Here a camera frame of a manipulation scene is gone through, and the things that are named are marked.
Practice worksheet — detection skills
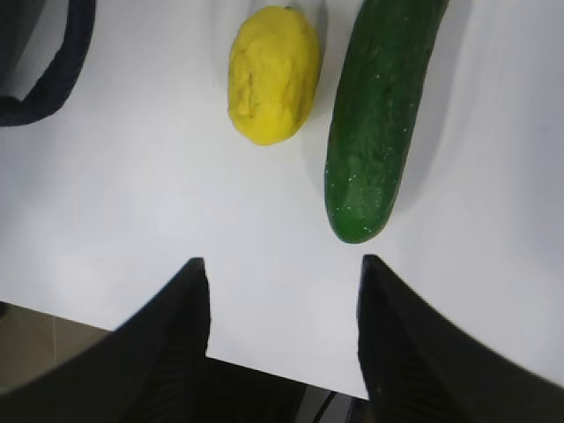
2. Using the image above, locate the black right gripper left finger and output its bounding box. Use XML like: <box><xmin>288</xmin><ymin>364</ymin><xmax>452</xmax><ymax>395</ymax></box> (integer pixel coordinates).
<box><xmin>1</xmin><ymin>258</ymin><xmax>211</xmax><ymax>422</ymax></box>

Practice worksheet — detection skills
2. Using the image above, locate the dark navy lunch bag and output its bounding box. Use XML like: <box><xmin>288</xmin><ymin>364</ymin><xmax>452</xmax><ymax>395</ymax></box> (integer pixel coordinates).
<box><xmin>1</xmin><ymin>1</ymin><xmax>97</xmax><ymax>128</ymax></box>

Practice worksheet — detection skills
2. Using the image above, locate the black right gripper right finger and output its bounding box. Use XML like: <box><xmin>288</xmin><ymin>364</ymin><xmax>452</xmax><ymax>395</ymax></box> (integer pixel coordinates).
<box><xmin>357</xmin><ymin>255</ymin><xmax>563</xmax><ymax>422</ymax></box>

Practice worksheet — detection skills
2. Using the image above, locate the green cucumber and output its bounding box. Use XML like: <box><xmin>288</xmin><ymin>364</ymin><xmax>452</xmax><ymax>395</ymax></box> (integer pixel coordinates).
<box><xmin>324</xmin><ymin>0</ymin><xmax>449</xmax><ymax>244</ymax></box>

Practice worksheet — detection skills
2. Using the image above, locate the yellow lemon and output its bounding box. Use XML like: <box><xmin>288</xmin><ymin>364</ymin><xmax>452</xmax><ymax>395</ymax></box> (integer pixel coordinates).
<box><xmin>227</xmin><ymin>5</ymin><xmax>322</xmax><ymax>146</ymax></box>

